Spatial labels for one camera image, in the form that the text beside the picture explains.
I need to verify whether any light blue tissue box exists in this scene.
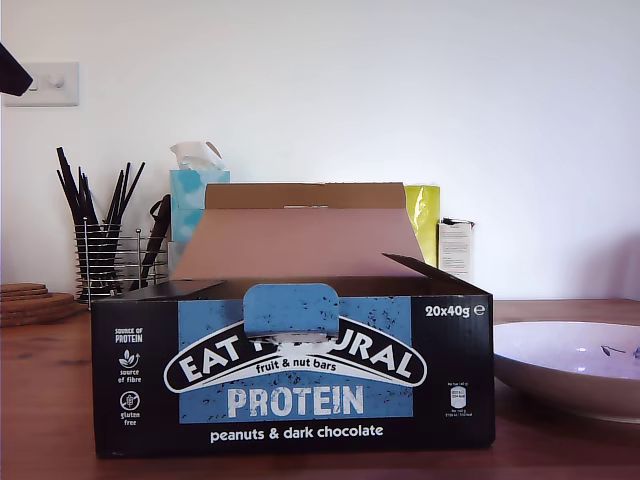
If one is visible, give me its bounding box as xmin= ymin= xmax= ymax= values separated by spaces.
xmin=168 ymin=168 xmax=232 ymax=266

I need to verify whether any small white printed box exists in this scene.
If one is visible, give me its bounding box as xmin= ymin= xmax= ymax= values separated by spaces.
xmin=437 ymin=216 xmax=477 ymax=283

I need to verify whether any thin black stick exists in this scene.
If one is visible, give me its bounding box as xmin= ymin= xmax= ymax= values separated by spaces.
xmin=117 ymin=159 xmax=147 ymax=224
xmin=55 ymin=146 xmax=92 ymax=226
xmin=109 ymin=161 xmax=132 ymax=224
xmin=103 ymin=169 xmax=125 ymax=224

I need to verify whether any white wall light switch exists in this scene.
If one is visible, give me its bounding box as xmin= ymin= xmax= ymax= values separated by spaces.
xmin=3 ymin=61 xmax=80 ymax=108

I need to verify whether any black blue snackbar carton box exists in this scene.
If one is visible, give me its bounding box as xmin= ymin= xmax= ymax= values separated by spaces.
xmin=91 ymin=182 xmax=497 ymax=460

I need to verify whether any white plate with blue flowers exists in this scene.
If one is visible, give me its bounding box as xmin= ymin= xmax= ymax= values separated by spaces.
xmin=492 ymin=321 xmax=640 ymax=426

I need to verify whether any round cork trivet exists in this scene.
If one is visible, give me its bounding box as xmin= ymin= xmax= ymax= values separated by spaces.
xmin=0 ymin=291 xmax=89 ymax=329

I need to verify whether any dark wooden utensil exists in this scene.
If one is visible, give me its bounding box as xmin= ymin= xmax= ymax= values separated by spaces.
xmin=138 ymin=194 xmax=172 ymax=292

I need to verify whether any stack of brown coasters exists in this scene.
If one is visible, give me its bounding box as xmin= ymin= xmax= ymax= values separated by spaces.
xmin=0 ymin=282 xmax=49 ymax=302

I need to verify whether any yellow green packet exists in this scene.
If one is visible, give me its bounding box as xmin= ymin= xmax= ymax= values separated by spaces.
xmin=403 ymin=184 xmax=443 ymax=269

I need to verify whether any chrome wire utensil holder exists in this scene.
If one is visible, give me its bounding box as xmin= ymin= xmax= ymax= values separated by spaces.
xmin=74 ymin=217 xmax=169 ymax=304

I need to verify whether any white tissue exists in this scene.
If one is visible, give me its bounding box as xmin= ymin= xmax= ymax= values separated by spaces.
xmin=169 ymin=140 xmax=224 ymax=172

